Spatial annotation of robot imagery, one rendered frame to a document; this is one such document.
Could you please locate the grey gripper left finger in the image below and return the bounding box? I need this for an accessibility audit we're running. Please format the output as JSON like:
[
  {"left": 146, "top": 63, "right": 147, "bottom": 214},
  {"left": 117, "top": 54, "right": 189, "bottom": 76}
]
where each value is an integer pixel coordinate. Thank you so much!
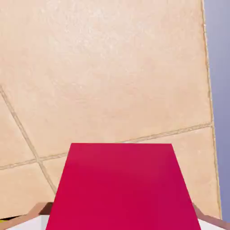
[{"left": 0, "top": 202, "right": 54, "bottom": 230}]

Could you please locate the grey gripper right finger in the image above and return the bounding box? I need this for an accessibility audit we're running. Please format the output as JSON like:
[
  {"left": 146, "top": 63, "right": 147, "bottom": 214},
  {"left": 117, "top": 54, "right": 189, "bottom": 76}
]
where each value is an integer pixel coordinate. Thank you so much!
[{"left": 191, "top": 202, "right": 230, "bottom": 230}]

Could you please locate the small red cube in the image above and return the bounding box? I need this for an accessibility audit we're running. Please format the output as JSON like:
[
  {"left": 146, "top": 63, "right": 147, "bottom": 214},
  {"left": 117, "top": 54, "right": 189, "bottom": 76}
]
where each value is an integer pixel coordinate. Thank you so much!
[{"left": 45, "top": 143, "right": 202, "bottom": 230}]

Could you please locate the small yellow cube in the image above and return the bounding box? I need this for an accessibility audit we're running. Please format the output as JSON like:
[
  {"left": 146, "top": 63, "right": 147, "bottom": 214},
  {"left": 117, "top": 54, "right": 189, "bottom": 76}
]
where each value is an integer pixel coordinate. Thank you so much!
[{"left": 0, "top": 214, "right": 27, "bottom": 223}]

